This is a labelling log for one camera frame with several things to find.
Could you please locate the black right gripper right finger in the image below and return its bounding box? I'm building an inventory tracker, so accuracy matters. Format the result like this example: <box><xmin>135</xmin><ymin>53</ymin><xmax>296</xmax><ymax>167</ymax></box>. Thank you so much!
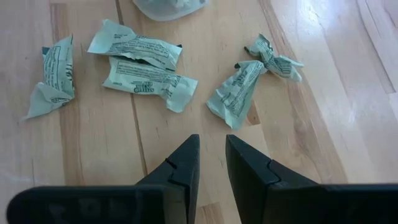
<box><xmin>226</xmin><ymin>134</ymin><xmax>321</xmax><ymax>224</ymax></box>

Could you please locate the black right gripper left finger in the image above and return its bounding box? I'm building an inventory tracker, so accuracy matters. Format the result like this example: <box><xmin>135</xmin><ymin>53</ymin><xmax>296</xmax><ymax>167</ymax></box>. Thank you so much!
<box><xmin>136</xmin><ymin>134</ymin><xmax>201</xmax><ymax>224</ymax></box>

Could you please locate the small clear plastic container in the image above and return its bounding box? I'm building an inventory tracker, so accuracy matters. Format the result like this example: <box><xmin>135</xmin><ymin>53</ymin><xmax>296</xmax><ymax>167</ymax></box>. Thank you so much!
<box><xmin>132</xmin><ymin>0</ymin><xmax>210</xmax><ymax>22</ymax></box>

